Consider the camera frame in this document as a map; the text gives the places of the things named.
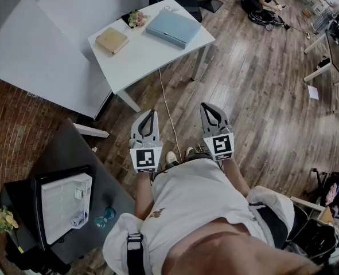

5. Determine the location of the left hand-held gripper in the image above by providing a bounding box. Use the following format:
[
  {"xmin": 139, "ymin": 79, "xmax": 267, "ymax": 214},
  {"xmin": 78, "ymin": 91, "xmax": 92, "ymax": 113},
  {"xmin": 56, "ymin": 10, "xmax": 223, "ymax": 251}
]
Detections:
[{"xmin": 128, "ymin": 109, "xmax": 163, "ymax": 174}]

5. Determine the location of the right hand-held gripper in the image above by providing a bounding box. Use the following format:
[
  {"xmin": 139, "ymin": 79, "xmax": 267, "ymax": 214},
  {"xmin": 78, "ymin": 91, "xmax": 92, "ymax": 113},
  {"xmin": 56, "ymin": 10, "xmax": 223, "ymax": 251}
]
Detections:
[{"xmin": 200, "ymin": 102, "xmax": 235, "ymax": 162}]

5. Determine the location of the light blue laptop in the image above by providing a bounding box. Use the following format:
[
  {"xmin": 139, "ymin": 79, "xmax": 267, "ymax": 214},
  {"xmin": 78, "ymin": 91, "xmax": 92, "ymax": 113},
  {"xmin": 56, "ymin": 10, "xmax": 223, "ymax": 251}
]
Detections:
[{"xmin": 145, "ymin": 9, "xmax": 202, "ymax": 50}]

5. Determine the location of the person's left forearm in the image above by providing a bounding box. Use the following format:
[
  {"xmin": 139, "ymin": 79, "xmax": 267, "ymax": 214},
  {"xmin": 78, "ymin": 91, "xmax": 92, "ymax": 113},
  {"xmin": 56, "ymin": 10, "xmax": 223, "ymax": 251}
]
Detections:
[{"xmin": 133, "ymin": 170, "xmax": 156, "ymax": 221}]

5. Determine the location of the person's right forearm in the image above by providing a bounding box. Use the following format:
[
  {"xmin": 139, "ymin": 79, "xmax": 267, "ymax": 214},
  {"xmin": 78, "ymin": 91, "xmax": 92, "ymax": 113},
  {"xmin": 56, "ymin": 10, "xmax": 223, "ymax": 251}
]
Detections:
[{"xmin": 222, "ymin": 158, "xmax": 250, "ymax": 198}]

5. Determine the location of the white table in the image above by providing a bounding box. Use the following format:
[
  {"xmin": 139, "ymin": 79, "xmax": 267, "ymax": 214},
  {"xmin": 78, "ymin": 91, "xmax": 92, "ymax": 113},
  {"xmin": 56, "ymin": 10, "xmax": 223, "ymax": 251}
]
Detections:
[{"xmin": 88, "ymin": 0, "xmax": 216, "ymax": 113}]

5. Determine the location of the dark grey side table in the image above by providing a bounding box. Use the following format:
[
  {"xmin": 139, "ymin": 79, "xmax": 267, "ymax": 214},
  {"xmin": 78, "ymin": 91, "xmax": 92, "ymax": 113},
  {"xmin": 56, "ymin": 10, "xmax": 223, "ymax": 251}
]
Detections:
[{"xmin": 28, "ymin": 119, "xmax": 135, "ymax": 266}]

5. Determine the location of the person's white shirt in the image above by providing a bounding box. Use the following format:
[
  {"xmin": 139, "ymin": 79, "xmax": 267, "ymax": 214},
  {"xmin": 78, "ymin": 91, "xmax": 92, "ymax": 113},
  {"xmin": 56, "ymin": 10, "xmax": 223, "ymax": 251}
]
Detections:
[{"xmin": 103, "ymin": 158, "xmax": 295, "ymax": 275}]

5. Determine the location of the tan notebook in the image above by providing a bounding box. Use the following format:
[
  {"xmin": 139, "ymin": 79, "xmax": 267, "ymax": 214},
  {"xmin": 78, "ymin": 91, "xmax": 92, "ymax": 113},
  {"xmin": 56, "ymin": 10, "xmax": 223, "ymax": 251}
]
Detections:
[{"xmin": 95, "ymin": 27, "xmax": 130, "ymax": 56}]

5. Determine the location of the teal glass object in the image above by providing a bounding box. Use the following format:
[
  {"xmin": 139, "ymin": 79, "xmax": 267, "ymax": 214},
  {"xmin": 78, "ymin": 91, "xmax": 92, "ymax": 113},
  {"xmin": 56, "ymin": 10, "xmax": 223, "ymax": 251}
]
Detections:
[{"xmin": 93, "ymin": 207, "xmax": 117, "ymax": 229}]

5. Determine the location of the white paper sheet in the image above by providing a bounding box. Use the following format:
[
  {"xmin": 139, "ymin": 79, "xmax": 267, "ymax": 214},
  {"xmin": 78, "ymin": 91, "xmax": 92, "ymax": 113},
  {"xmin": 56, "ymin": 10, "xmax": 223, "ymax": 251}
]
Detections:
[{"xmin": 307, "ymin": 85, "xmax": 320, "ymax": 100}]

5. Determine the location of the pink flower bouquet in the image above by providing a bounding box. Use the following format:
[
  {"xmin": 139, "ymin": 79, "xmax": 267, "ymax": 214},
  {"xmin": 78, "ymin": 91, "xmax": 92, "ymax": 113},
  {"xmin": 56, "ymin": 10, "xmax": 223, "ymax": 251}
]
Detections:
[{"xmin": 128, "ymin": 9, "xmax": 150, "ymax": 28}]

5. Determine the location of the black tray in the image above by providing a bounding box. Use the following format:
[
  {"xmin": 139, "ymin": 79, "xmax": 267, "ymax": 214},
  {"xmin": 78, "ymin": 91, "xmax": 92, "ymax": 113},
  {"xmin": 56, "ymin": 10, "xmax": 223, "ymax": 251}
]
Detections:
[{"xmin": 120, "ymin": 10, "xmax": 138, "ymax": 26}]

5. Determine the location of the black bag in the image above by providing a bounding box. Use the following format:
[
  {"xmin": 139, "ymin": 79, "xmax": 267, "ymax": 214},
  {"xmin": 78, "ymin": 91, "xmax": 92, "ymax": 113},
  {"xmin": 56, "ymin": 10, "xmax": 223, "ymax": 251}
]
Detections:
[{"xmin": 248, "ymin": 9, "xmax": 285, "ymax": 30}]

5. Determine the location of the black office chair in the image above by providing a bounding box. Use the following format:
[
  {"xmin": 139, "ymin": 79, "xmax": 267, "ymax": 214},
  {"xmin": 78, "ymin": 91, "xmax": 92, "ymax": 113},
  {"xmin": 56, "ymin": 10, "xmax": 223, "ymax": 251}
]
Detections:
[{"xmin": 140, "ymin": 0, "xmax": 203, "ymax": 22}]

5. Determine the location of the person's neck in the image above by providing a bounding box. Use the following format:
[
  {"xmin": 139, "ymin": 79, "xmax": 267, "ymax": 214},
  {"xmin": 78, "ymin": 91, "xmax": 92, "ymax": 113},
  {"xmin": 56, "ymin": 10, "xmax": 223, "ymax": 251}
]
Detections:
[{"xmin": 160, "ymin": 218, "xmax": 325, "ymax": 275}]

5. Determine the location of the dark top white leg desk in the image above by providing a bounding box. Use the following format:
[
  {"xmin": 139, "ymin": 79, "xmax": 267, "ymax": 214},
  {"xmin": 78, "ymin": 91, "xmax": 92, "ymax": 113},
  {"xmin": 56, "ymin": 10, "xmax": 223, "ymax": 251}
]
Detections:
[{"xmin": 303, "ymin": 29, "xmax": 339, "ymax": 115}]

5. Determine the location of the yellow flower bunch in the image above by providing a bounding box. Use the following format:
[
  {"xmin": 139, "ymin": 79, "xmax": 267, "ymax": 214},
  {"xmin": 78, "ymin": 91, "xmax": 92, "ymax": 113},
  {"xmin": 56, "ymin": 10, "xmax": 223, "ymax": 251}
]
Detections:
[{"xmin": 0, "ymin": 206, "xmax": 20, "ymax": 234}]

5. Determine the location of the white floor cable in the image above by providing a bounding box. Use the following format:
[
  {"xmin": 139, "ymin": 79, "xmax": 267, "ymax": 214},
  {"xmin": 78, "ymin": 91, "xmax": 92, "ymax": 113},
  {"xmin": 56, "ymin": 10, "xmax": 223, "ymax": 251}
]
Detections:
[{"xmin": 157, "ymin": 69, "xmax": 184, "ymax": 160}]

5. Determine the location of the grey black shoulder strap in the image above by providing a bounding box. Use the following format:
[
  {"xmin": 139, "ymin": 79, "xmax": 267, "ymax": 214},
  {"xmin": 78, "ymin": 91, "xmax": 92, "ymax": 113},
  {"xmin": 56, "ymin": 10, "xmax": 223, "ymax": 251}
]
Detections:
[
  {"xmin": 248, "ymin": 202, "xmax": 289, "ymax": 249},
  {"xmin": 126, "ymin": 233, "xmax": 146, "ymax": 275}
]

